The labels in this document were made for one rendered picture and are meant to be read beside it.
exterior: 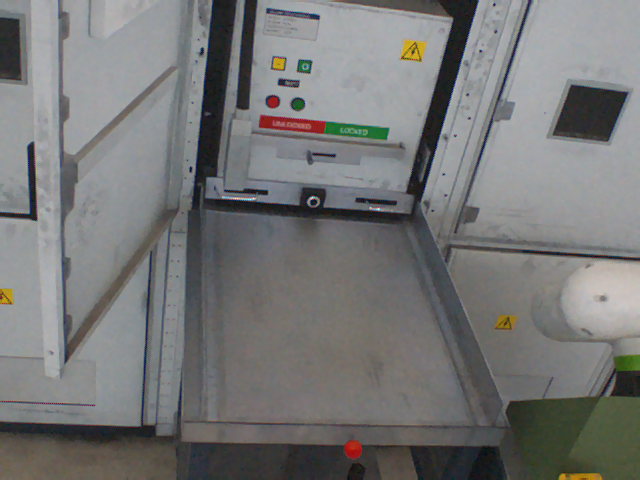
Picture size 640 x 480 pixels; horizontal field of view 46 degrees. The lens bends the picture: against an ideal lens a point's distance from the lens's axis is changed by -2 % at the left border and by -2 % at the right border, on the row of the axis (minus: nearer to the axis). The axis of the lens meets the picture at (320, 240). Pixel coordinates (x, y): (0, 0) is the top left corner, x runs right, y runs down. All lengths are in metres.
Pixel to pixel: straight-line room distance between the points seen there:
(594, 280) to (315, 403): 0.57
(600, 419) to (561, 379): 1.14
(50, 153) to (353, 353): 0.74
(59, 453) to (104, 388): 0.26
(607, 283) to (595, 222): 0.99
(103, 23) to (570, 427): 1.05
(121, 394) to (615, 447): 1.40
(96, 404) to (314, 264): 0.88
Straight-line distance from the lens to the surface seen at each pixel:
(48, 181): 1.21
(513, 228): 2.08
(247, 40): 1.66
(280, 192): 1.93
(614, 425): 1.45
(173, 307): 2.10
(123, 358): 2.21
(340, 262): 1.81
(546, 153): 1.99
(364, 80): 1.82
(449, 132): 1.89
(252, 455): 2.23
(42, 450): 2.45
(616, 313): 1.19
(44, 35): 1.11
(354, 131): 1.88
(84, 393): 2.33
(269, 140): 1.82
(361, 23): 1.77
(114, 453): 2.43
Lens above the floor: 1.89
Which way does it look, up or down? 34 degrees down
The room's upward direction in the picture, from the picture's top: 12 degrees clockwise
